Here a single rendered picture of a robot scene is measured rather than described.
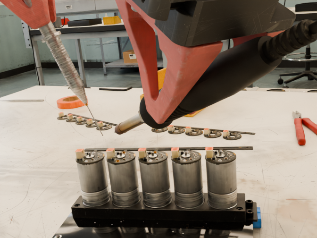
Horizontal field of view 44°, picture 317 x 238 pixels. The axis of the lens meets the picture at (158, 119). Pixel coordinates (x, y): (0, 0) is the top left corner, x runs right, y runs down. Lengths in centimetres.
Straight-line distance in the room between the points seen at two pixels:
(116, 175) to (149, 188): 3
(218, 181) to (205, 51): 17
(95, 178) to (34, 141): 28
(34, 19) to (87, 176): 13
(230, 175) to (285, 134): 23
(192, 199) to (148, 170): 4
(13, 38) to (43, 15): 597
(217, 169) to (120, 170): 8
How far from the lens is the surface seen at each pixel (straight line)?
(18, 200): 44
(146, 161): 32
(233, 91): 19
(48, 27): 31
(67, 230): 35
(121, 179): 33
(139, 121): 27
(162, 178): 33
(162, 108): 22
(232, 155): 32
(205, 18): 16
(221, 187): 32
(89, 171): 34
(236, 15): 17
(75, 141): 58
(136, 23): 21
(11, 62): 622
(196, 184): 33
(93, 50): 585
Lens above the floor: 94
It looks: 18 degrees down
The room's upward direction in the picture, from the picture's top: 6 degrees counter-clockwise
